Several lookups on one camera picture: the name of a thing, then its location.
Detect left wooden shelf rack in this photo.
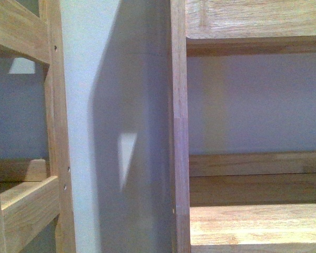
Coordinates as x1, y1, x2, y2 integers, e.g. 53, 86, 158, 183
0, 1, 76, 252

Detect right wooden shelf rack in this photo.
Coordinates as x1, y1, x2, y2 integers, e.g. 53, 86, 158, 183
170, 1, 316, 252

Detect wooden shelf rack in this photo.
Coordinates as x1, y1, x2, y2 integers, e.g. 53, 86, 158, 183
0, 1, 76, 252
170, 1, 316, 252

